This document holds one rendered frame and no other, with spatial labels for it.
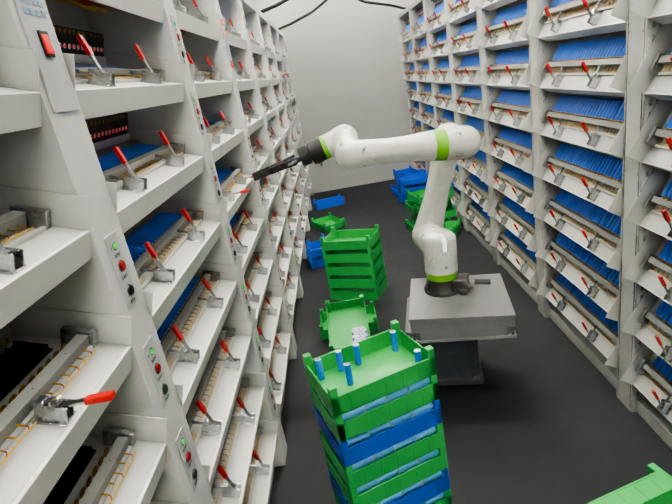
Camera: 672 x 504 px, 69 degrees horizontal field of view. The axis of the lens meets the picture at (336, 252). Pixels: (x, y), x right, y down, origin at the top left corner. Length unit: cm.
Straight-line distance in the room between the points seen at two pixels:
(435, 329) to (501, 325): 23
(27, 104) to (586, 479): 168
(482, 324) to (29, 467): 149
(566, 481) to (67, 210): 154
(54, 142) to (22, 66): 10
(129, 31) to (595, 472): 183
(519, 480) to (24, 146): 156
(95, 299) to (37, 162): 21
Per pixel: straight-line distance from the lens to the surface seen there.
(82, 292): 84
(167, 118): 146
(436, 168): 203
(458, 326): 185
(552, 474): 179
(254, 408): 161
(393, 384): 130
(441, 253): 191
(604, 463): 185
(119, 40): 149
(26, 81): 79
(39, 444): 69
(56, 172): 79
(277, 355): 222
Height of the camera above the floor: 126
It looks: 20 degrees down
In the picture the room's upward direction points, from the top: 10 degrees counter-clockwise
